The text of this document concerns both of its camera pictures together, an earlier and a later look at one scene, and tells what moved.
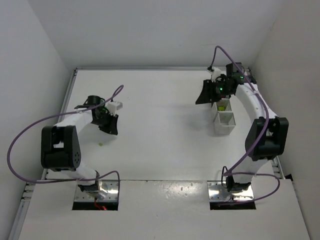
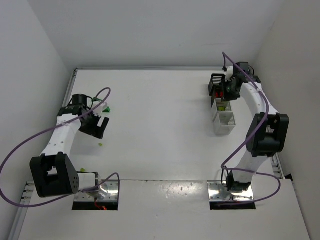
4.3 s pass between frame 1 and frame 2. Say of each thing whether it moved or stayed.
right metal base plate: stayed
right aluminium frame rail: stayed
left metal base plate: stayed
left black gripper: moved
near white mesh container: stayed
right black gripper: moved
